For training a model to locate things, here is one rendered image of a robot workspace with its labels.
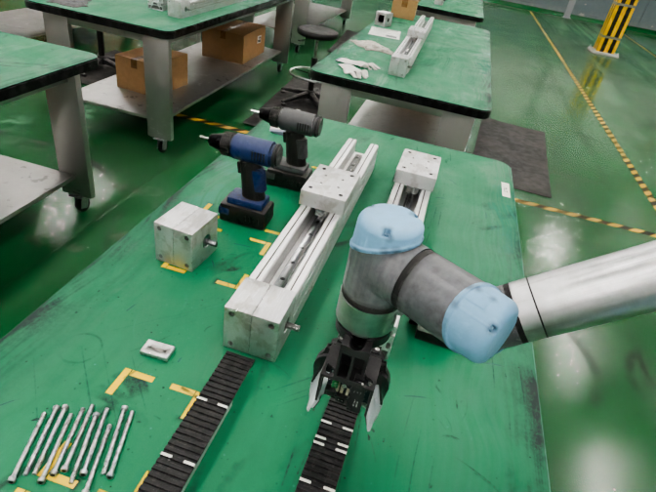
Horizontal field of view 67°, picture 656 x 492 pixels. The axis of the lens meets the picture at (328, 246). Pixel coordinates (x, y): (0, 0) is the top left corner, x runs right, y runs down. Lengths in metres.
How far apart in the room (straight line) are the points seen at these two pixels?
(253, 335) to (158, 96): 2.52
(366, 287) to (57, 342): 0.59
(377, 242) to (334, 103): 2.22
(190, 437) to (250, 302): 0.24
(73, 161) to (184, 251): 1.65
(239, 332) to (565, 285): 0.53
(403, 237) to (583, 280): 0.21
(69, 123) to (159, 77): 0.81
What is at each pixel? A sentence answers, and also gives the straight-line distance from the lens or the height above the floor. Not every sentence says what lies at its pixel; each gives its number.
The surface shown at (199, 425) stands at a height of 0.81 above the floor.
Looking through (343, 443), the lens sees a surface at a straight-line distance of 0.78.
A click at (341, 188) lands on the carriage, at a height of 0.90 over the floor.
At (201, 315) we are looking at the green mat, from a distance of 0.98.
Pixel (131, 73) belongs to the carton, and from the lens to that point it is 3.77.
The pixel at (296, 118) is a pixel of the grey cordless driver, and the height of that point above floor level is 0.99.
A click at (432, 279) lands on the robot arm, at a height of 1.16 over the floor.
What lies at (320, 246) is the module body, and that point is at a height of 0.86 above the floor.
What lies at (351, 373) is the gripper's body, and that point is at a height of 0.98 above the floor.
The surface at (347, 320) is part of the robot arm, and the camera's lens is 0.59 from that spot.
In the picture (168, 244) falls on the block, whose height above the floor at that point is 0.83.
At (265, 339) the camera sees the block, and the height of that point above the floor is 0.83.
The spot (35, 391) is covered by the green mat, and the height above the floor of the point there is 0.78.
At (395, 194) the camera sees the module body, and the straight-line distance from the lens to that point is 1.31.
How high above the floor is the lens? 1.45
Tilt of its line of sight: 34 degrees down
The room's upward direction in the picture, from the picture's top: 10 degrees clockwise
